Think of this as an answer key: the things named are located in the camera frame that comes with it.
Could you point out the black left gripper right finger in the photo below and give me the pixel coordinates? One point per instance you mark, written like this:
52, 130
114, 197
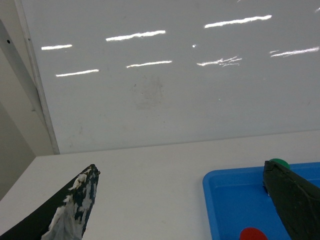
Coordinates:
296, 200

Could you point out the worn black left gripper left finger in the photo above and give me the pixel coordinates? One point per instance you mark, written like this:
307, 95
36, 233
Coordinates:
65, 215

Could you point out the red push button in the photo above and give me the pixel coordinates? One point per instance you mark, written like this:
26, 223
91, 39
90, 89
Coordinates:
252, 233

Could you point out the green push button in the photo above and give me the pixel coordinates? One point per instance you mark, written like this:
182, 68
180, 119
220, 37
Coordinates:
281, 162

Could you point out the blue plastic tray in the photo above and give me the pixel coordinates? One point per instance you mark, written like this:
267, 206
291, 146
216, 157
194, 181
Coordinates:
235, 200

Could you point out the white board panel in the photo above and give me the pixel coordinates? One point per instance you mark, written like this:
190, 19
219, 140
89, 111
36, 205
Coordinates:
118, 74

